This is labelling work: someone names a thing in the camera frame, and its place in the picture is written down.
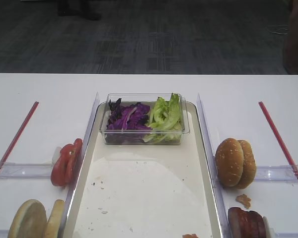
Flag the small meat crumb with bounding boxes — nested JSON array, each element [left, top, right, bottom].
[[235, 194, 251, 209]]

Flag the right red tape strip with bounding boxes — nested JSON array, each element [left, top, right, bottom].
[[258, 101, 298, 180]]

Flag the white metal serving tray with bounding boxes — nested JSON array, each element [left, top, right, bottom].
[[63, 103, 222, 238]]

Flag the left red tape strip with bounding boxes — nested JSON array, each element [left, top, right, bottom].
[[0, 101, 39, 171]]

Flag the lower right clear rail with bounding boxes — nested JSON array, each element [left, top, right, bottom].
[[272, 233, 298, 238]]

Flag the orange food scrap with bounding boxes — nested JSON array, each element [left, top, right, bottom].
[[182, 234, 199, 238]]

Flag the rear sesame bun top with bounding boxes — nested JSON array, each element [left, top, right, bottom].
[[236, 140, 257, 189]]

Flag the right long clear divider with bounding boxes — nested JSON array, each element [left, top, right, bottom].
[[197, 94, 232, 238]]

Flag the white plastic tomato stopper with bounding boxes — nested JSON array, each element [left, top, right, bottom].
[[52, 147, 62, 165]]

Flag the red tape strip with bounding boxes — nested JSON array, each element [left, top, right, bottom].
[[0, 101, 39, 171], [258, 101, 298, 180]]

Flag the purple cabbage leaves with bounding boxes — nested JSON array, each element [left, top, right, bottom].
[[107, 98, 152, 130]]

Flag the sesame bun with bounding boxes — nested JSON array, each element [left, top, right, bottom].
[[215, 138, 244, 187], [236, 140, 257, 189]]

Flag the front sesame bun top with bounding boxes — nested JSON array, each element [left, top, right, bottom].
[[215, 138, 244, 187]]

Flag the back tomato slice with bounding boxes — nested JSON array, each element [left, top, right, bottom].
[[64, 138, 83, 183]]

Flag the white plastic patty stopper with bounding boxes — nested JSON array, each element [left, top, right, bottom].
[[263, 216, 276, 238]]

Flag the left bun bottom half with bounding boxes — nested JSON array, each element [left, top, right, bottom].
[[7, 199, 47, 238]]

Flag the upper right clear rail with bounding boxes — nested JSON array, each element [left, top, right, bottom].
[[254, 165, 298, 183]]

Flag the clear plastic salad container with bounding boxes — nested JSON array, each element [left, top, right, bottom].
[[99, 93, 190, 145]]

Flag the white cable on floor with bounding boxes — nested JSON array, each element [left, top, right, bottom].
[[267, 24, 289, 35]]

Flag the green lettuce leaves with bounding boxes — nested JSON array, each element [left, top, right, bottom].
[[143, 93, 183, 144]]

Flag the upper left clear rail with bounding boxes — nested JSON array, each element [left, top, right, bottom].
[[0, 162, 53, 179]]

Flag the clear rail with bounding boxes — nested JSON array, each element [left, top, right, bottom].
[[0, 162, 53, 179], [272, 233, 298, 238], [254, 165, 298, 183]]

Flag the pale bun bottom half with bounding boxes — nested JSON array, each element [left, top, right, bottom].
[[43, 199, 65, 238]]

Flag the dark red meat patties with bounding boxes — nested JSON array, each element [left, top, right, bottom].
[[227, 207, 266, 238]]

